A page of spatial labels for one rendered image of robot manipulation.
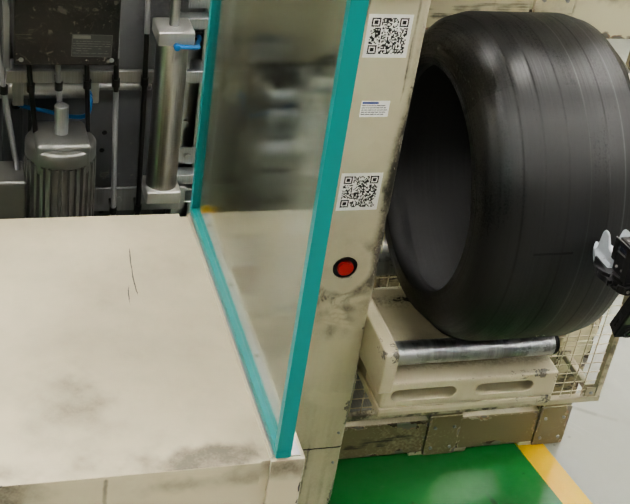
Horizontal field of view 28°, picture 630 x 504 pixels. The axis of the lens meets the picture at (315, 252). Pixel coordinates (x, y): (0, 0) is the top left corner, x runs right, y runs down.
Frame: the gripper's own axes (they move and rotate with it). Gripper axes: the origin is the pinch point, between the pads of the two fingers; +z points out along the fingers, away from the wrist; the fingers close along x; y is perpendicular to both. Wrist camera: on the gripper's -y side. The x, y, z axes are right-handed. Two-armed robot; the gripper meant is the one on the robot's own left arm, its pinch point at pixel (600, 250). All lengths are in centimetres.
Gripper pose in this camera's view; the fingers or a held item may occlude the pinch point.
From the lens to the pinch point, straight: 211.4
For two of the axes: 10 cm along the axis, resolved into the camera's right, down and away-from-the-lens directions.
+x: -9.5, 0.4, -3.0
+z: -2.8, -4.6, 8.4
